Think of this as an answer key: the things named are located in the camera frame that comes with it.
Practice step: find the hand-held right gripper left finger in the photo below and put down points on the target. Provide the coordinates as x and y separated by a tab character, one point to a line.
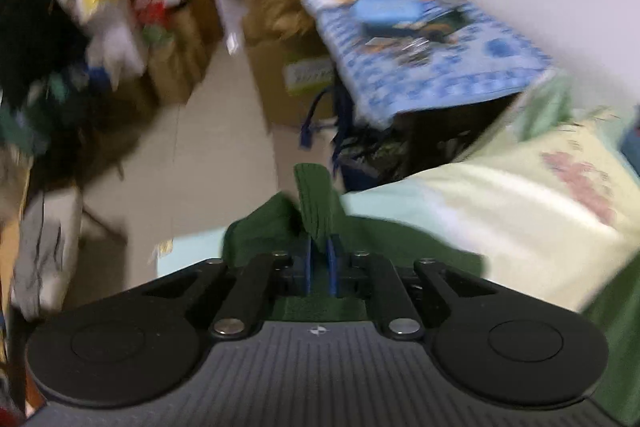
309	267

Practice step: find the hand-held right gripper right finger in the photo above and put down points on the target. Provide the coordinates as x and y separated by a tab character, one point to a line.
332	267

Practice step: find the green white striped cardigan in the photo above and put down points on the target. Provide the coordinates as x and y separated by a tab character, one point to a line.
270	227

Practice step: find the dark clothes pile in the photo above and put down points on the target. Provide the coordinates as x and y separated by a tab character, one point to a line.
40	57

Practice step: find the light green bed sheet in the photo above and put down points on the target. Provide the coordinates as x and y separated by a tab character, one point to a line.
380	202

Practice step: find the blue backpack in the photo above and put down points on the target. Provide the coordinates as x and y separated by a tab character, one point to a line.
350	147

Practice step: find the cardboard box with green label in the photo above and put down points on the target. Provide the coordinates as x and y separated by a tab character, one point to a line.
280	77

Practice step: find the yellow cartoon print bed sheet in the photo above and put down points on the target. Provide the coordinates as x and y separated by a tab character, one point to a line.
525	207

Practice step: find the blue patterned table cloth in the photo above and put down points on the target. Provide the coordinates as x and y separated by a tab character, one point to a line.
450	72

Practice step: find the brown paper bags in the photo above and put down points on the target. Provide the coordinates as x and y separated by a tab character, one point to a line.
275	7

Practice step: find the light blue case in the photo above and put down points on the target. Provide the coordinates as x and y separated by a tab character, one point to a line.
385	9

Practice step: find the grey hanging cloth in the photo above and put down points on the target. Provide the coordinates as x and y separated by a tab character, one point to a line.
45	247

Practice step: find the cluttered wooden shelf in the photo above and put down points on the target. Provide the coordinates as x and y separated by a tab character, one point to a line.
175	32

